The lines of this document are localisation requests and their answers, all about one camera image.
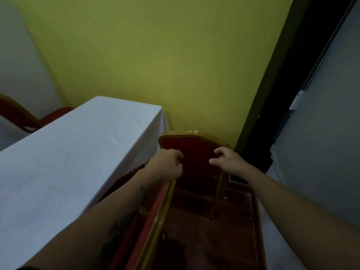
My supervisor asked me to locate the person's right hand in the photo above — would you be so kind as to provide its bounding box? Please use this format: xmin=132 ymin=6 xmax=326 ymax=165
xmin=209 ymin=147 xmax=251 ymax=180

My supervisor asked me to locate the person's left hand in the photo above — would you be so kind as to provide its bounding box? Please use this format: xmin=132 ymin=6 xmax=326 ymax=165
xmin=146 ymin=149 xmax=184 ymax=185

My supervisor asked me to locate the person's left forearm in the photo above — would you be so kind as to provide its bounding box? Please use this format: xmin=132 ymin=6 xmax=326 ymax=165
xmin=17 ymin=167 xmax=164 ymax=270

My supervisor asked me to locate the person's right forearm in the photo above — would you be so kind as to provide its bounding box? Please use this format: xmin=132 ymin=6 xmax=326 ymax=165
xmin=239 ymin=165 xmax=360 ymax=270

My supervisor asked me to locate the white door latch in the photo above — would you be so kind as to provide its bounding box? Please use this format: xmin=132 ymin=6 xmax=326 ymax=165
xmin=289 ymin=91 xmax=305 ymax=111

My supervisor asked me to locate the white tablecloth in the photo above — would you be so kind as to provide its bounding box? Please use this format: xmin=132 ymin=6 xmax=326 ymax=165
xmin=0 ymin=96 xmax=169 ymax=270

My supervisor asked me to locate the grey door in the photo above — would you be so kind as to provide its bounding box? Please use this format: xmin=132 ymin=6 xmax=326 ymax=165
xmin=274 ymin=0 xmax=360 ymax=222

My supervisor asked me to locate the red chair with gold frame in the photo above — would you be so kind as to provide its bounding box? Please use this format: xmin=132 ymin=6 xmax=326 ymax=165
xmin=158 ymin=131 xmax=232 ymax=221
xmin=0 ymin=93 xmax=75 ymax=134
xmin=107 ymin=179 xmax=177 ymax=270

